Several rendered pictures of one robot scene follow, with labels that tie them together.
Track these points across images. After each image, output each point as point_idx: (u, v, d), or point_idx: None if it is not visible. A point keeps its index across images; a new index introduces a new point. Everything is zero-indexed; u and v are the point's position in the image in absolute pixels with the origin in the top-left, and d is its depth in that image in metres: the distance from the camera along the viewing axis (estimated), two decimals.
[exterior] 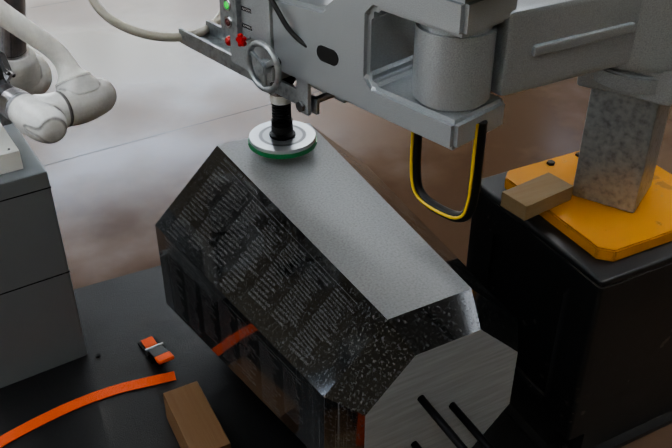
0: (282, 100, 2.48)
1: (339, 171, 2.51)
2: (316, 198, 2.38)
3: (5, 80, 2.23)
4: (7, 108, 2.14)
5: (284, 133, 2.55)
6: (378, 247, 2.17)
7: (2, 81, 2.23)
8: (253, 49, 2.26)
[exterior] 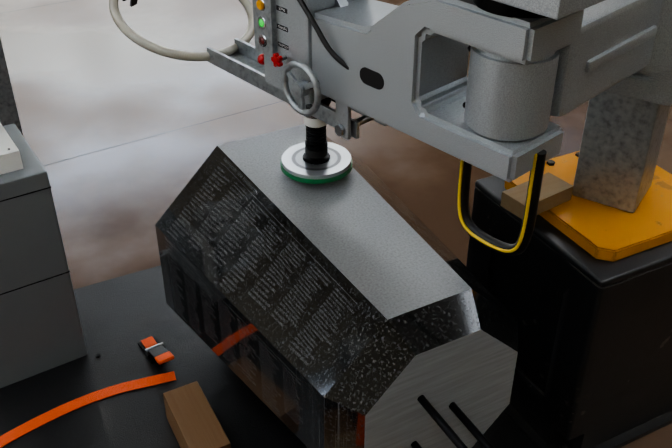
0: (317, 122, 2.36)
1: None
2: (316, 198, 2.38)
3: None
4: None
5: (319, 156, 2.43)
6: (378, 247, 2.17)
7: None
8: (290, 70, 2.14)
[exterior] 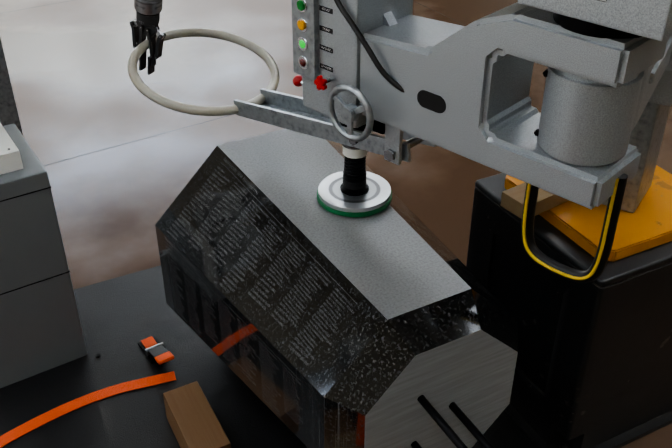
0: (358, 153, 2.26)
1: (339, 171, 2.51)
2: (316, 198, 2.38)
3: (159, 27, 2.65)
4: None
5: (359, 187, 2.32)
6: (378, 247, 2.17)
7: (158, 27, 2.66)
8: (337, 94, 2.02)
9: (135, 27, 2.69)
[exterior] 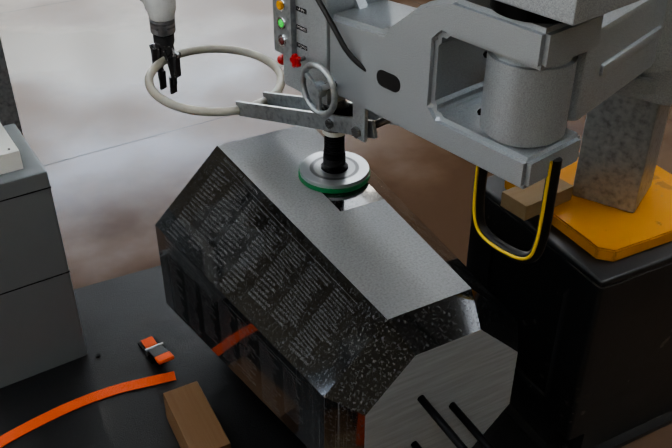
0: (335, 132, 2.37)
1: None
2: (316, 198, 2.38)
3: (174, 48, 2.90)
4: None
5: (337, 166, 2.43)
6: (378, 247, 2.17)
7: (173, 48, 2.91)
8: (308, 71, 2.14)
9: (154, 50, 2.95)
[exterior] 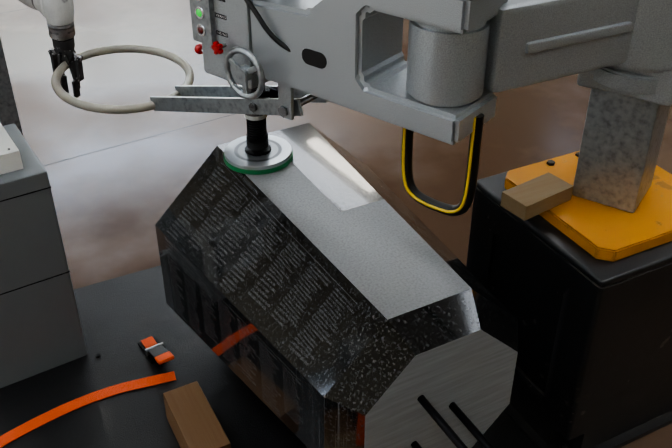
0: (258, 115, 2.46)
1: (339, 171, 2.51)
2: (316, 198, 2.38)
3: (75, 51, 2.89)
4: None
5: (261, 148, 2.53)
6: (378, 247, 2.17)
7: (74, 52, 2.89)
8: (232, 56, 2.22)
9: (53, 55, 2.92)
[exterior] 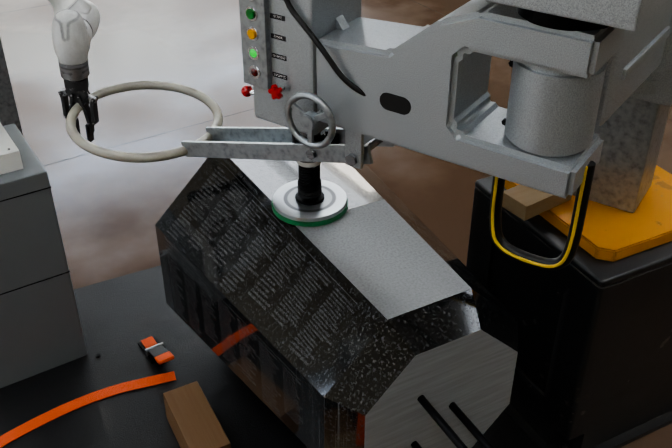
0: None
1: (339, 171, 2.51)
2: None
3: (89, 92, 2.60)
4: None
5: (315, 196, 2.29)
6: (378, 247, 2.17)
7: (89, 92, 2.61)
8: (295, 102, 1.98)
9: (64, 97, 2.63)
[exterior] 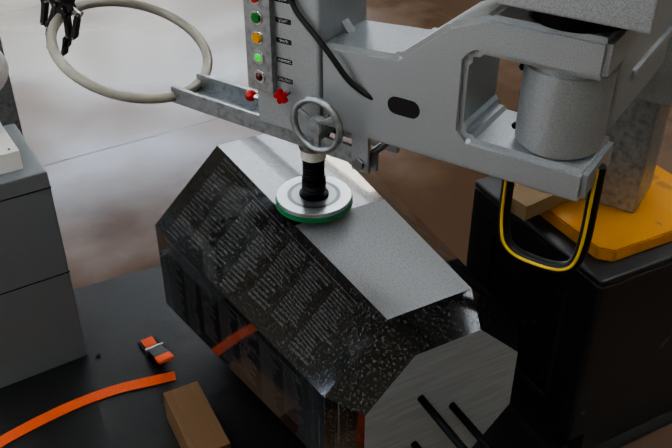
0: (318, 156, 2.19)
1: (339, 171, 2.51)
2: None
3: (75, 6, 2.40)
4: None
5: (319, 192, 2.26)
6: (378, 247, 2.17)
7: (74, 5, 2.41)
8: (301, 106, 1.96)
9: (45, 3, 2.42)
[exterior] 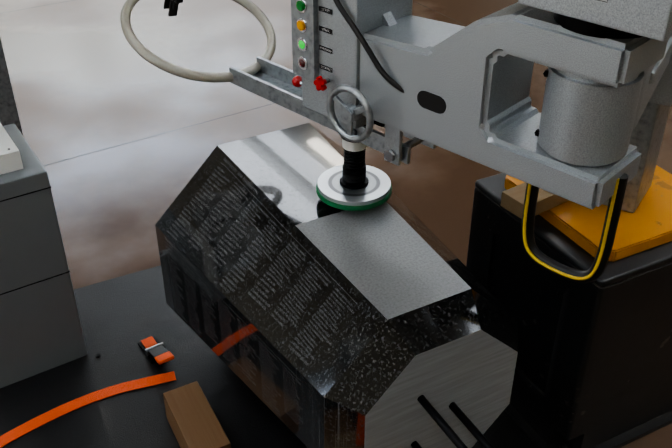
0: (357, 146, 2.24)
1: None
2: (316, 198, 2.38)
3: None
4: None
5: (358, 181, 2.31)
6: (378, 247, 2.17)
7: None
8: (337, 94, 2.02)
9: None
